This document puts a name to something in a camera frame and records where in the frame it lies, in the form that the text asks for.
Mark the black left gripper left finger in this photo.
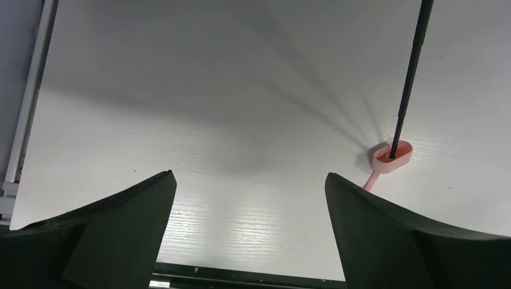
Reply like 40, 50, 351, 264
1, 170, 177, 288

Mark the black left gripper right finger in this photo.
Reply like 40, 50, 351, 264
325, 173, 510, 288

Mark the pink folding umbrella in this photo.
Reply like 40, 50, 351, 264
363, 0, 434, 191

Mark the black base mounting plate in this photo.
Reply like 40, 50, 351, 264
152, 263, 348, 289

